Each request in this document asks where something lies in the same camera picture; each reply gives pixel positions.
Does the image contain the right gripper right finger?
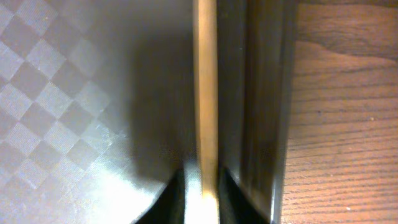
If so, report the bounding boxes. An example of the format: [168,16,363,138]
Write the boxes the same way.
[218,167,269,224]

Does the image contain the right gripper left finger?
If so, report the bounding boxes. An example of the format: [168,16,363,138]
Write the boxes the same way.
[134,169,185,224]

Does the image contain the wooden chopstick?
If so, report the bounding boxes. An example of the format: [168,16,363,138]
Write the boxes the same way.
[193,0,218,200]

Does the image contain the brown serving tray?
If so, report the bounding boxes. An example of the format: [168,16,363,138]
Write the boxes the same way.
[1,0,297,223]

